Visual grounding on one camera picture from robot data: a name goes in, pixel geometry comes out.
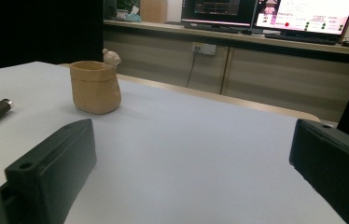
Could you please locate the beige long cabinet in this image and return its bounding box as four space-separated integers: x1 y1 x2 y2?
103 20 349 123

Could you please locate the wooden box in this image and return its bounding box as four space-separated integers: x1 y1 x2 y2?
139 0 168 23

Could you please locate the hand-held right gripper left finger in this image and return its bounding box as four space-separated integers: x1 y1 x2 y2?
4 119 98 224

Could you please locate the white wall socket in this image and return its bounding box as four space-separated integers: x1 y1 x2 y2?
191 41 217 56

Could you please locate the dark-screen computer monitor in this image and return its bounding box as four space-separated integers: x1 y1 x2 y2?
180 0 258 28

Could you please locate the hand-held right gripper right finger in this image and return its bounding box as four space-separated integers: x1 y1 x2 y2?
288 119 349 224

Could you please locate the black power cable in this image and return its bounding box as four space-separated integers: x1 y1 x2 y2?
186 46 201 89

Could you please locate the teal tissue box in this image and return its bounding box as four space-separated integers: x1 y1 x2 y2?
116 5 143 23

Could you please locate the beige cup with bear figure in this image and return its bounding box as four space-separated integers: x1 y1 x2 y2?
69 49 122 115

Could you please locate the bright-screen computer monitor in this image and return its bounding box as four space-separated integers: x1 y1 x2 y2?
251 0 349 36

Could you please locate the black keyboard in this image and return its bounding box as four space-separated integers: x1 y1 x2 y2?
264 32 341 46
184 22 240 35

